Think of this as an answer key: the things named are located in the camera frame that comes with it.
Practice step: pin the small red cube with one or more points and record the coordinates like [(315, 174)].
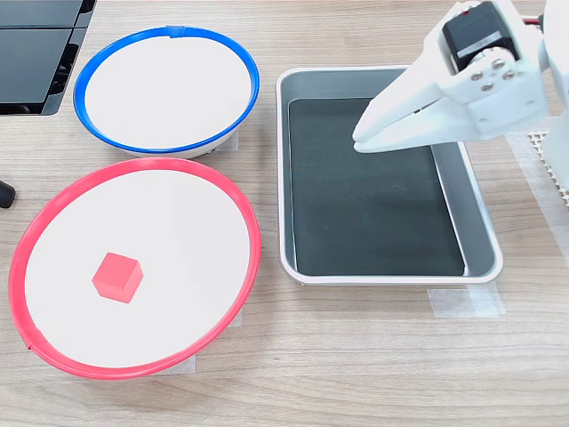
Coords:
[(115, 278)]

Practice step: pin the steel tray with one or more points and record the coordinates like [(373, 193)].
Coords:
[(480, 231)]

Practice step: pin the black tray mat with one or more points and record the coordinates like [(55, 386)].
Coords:
[(364, 222)]

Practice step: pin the clear tape strip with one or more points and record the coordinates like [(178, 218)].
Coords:
[(180, 365), (467, 302)]

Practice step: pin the white plate with blue rim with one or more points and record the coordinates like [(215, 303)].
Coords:
[(164, 89)]

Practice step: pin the white plate with red rim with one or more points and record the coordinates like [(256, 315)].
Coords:
[(178, 222)]

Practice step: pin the black electronic device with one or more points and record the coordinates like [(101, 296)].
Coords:
[(31, 66)]

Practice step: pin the small black rounded object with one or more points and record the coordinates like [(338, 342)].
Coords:
[(6, 194)]

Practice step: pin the pale perforated base plate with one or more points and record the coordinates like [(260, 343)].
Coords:
[(561, 189)]

